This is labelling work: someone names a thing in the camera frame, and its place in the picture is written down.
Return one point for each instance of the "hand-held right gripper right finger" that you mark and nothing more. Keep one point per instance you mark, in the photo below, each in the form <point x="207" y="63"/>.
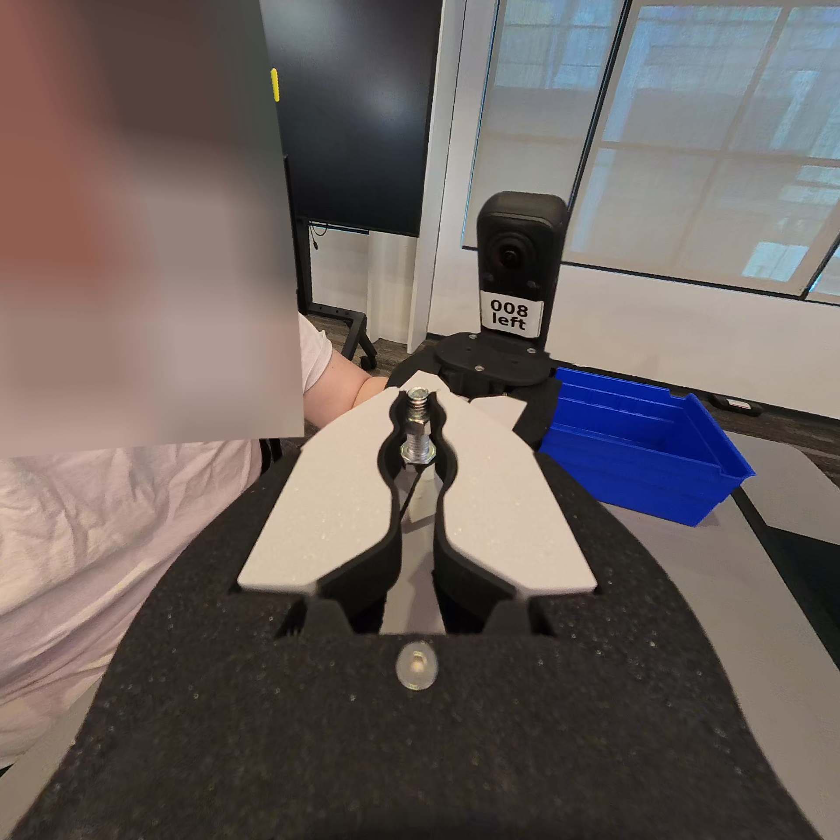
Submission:
<point x="518" y="518"/>

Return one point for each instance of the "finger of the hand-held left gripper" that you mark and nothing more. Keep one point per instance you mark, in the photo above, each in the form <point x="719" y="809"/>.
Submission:
<point x="426" y="380"/>
<point x="502" y="410"/>

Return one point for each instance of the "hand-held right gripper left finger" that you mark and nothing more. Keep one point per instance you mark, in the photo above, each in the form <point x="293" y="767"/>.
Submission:
<point x="321" y="518"/>

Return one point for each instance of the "silver hex bolt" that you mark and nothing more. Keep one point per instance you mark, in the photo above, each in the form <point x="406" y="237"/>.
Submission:
<point x="418" y="453"/>

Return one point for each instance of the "blue plastic bin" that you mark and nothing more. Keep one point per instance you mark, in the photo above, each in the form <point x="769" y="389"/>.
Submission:
<point x="623" y="472"/>

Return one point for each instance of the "person's left forearm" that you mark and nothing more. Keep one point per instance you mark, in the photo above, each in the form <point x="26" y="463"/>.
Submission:
<point x="348" y="394"/>

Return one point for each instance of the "black monitor stand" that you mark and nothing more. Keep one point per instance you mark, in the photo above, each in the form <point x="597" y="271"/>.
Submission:
<point x="328" y="308"/>

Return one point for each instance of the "glass window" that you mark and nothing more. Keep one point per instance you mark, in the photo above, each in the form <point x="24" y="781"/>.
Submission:
<point x="689" y="131"/>

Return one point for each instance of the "large black monitor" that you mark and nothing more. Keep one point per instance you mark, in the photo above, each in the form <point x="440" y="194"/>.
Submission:
<point x="354" y="98"/>

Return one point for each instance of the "small black floor box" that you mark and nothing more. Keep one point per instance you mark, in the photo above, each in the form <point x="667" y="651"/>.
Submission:
<point x="738" y="405"/>

